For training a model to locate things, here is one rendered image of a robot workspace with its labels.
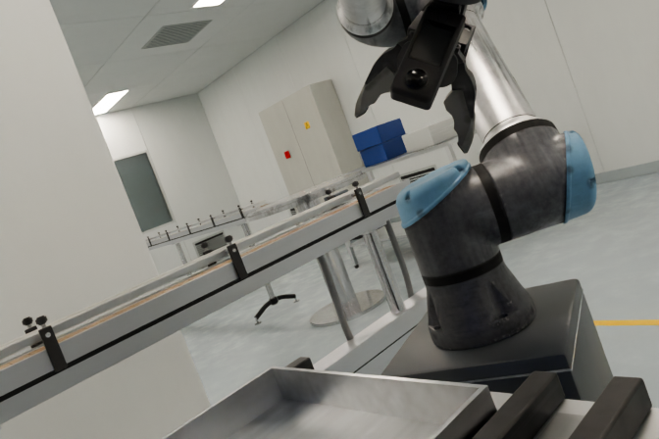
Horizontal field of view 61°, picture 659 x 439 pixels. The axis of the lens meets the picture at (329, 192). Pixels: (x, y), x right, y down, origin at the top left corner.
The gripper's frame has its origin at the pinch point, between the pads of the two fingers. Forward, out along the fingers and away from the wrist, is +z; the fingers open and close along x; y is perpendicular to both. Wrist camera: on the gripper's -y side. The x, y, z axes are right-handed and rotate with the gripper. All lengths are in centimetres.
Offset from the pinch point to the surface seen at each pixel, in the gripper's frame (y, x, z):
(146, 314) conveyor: 0, 46, 67
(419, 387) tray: -36.5, -10.2, -4.0
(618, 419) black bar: -39.3, -20.4, -12.8
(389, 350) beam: 44, -6, 105
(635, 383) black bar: -36.0, -21.6, -12.5
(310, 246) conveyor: 44, 24, 74
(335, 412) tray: -35.8, -4.8, 5.5
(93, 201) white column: 43, 99, 90
